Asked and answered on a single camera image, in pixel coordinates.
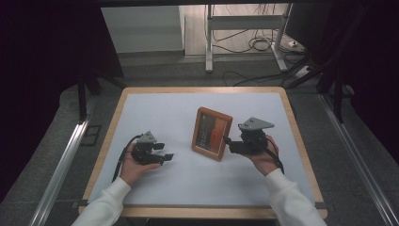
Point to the white metal desk frame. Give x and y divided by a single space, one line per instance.
244 22

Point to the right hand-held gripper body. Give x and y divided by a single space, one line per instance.
252 138

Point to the person's right hand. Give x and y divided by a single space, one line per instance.
263 160

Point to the wooden table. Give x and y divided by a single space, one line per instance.
200 213

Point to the white table mat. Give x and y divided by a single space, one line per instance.
188 185

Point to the person's left hand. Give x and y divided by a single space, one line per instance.
133 171

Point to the black metal stand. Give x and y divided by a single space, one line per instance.
91 84
335 84

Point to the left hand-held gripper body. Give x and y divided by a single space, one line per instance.
145 150

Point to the dark curtain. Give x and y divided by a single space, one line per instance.
373 62
40 78

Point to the aluminium rail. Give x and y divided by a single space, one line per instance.
59 172
354 150

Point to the white cabinet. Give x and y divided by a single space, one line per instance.
141 29

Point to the white power adapter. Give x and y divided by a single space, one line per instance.
293 43

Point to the dark floor grille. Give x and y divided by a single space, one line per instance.
91 135

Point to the wooden picture frame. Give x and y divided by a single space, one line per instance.
211 135

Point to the white power strip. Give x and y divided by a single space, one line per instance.
303 72

